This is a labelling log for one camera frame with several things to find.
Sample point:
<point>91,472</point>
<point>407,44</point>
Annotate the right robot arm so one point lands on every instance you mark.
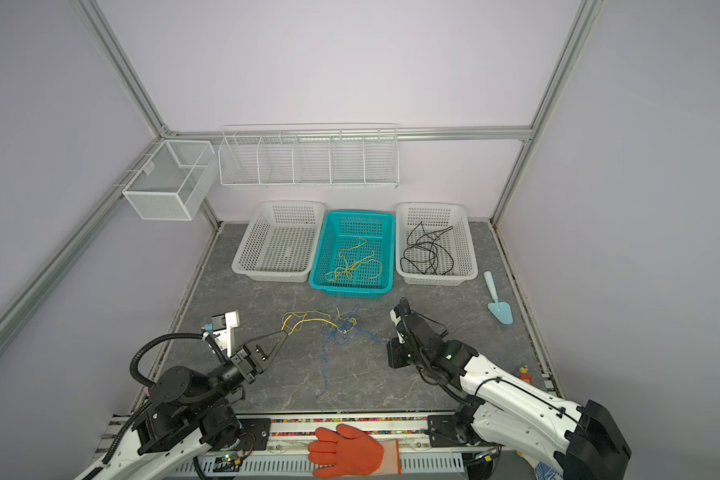
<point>471,379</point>

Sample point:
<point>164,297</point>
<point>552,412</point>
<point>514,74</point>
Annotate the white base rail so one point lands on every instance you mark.
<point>571,441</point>

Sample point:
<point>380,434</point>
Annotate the white plastic basket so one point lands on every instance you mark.
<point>434,245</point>
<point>280,242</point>

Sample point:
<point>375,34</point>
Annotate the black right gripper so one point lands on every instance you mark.
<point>395,347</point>

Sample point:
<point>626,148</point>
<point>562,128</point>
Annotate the white plastic basket right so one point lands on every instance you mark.
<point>434,245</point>

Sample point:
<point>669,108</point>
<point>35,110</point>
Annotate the small toy figure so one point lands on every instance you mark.
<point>524,375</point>

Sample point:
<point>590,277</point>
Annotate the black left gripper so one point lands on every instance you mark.
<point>246,357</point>

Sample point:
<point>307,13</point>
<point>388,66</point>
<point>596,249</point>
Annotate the aluminium frame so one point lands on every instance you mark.
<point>72,101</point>

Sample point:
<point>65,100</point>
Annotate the mint green brush handle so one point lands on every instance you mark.
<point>499,309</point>

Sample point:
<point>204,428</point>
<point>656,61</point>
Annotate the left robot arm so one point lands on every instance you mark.
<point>188,414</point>

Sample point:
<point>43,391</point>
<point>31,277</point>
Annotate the teal plastic basket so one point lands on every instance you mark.
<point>355,255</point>

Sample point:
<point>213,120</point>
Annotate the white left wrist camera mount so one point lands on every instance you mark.
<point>222,328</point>

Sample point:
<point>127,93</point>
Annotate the orange rubber glove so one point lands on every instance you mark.
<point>348,451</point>

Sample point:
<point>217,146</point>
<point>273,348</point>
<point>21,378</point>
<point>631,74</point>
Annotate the small white wire basket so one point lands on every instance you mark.
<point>174,180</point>

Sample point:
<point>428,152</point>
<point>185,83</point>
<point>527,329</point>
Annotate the long white wire shelf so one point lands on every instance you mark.
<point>339,155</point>

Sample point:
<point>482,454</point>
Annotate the white plastic basket left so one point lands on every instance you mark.
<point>280,242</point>

